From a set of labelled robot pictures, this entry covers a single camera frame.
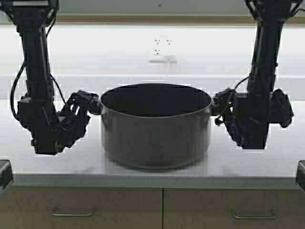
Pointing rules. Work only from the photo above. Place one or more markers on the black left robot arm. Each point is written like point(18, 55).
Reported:
point(51, 131)

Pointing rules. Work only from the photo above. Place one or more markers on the dark grey cooking pot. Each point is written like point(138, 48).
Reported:
point(154, 125)

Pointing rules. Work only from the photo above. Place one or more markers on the right drawer metal handle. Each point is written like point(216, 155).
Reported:
point(238, 216)

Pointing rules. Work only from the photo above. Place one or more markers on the drawer metal handle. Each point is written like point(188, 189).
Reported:
point(70, 213)
point(238, 216)

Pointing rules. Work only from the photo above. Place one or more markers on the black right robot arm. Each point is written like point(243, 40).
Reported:
point(267, 105)

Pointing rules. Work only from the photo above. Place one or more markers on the white wall outlet plate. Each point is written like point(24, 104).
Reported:
point(162, 50)

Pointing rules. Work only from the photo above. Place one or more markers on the left lower wooden drawer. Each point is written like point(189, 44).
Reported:
point(116, 208)

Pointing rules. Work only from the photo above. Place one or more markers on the wooden drawer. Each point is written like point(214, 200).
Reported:
point(211, 208)
point(116, 208)

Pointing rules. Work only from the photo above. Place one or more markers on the right lower wooden drawer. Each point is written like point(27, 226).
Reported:
point(211, 208)

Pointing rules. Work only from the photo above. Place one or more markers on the left drawer metal handle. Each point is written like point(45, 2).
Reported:
point(70, 213)

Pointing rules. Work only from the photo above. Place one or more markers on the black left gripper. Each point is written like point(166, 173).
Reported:
point(74, 118)

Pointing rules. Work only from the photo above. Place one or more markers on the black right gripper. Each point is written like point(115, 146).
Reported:
point(231, 109)

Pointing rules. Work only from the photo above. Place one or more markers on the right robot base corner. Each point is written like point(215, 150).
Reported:
point(300, 175)

